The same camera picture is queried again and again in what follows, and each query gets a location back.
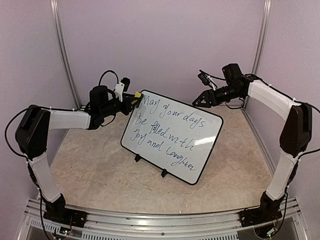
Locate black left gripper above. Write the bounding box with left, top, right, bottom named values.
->
left=100, top=93, right=141, bottom=118

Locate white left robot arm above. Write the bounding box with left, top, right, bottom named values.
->
left=15, top=83, right=144, bottom=203

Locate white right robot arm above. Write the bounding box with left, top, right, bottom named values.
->
left=120, top=63, right=313, bottom=201

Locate aluminium corner post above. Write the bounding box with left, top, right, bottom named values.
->
left=49, top=0, right=81, bottom=107
left=241, top=0, right=273, bottom=108

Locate white whiteboard with black frame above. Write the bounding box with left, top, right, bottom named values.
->
left=120, top=89, right=224, bottom=185

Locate aluminium corner post left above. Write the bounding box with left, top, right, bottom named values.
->
left=49, top=0, right=81, bottom=107

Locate black left camera cable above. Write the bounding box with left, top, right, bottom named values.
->
left=98, top=69, right=120, bottom=87

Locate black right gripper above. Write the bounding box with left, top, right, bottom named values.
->
left=193, top=83, right=244, bottom=108

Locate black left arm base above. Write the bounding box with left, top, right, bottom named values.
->
left=40, top=194, right=88, bottom=228

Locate aluminium front rail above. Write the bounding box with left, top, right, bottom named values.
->
left=17, top=197, right=308, bottom=240

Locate black whiteboard stand foot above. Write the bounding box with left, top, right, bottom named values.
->
left=134, top=154, right=141, bottom=163
left=161, top=169, right=168, bottom=178

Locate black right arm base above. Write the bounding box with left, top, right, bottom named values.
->
left=239, top=192, right=288, bottom=240

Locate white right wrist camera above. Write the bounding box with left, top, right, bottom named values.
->
left=197, top=70, right=218, bottom=91

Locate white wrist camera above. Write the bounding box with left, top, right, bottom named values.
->
left=197, top=70, right=218, bottom=91
left=114, top=77, right=131, bottom=102

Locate yellow black whiteboard eraser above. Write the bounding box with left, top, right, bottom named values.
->
left=133, top=92, right=144, bottom=103

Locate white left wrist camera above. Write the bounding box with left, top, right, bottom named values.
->
left=114, top=77, right=131, bottom=102

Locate aluminium corner post right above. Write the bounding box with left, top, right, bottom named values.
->
left=241, top=0, right=273, bottom=108

